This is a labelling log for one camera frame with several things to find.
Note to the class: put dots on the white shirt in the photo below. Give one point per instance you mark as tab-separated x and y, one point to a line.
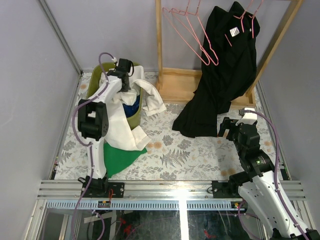
119	134

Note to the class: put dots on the green cloth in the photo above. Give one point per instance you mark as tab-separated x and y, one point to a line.
117	160

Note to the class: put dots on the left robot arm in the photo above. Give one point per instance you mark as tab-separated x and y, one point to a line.
93	124

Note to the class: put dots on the wooden clothes rack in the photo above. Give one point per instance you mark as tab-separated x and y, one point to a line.
177	85

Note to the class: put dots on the olive green plastic basket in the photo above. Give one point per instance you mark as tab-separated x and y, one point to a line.
98	77

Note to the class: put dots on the pink hanger of white shirt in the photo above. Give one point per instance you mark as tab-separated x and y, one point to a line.
210	54

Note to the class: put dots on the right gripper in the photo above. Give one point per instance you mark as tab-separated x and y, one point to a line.
227	122

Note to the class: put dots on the pink wire hanger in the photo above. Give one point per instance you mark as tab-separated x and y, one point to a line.
182	32

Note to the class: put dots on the blue plaid shirt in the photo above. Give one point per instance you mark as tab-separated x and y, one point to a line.
130	110

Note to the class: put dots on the aluminium rail frame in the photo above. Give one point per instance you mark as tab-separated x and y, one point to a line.
137	194

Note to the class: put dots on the pink hanger of black shirt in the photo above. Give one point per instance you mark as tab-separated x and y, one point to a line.
239	26

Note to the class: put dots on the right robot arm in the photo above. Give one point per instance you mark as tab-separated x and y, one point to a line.
258	184

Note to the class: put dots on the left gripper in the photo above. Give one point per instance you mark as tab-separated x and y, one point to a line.
125	83

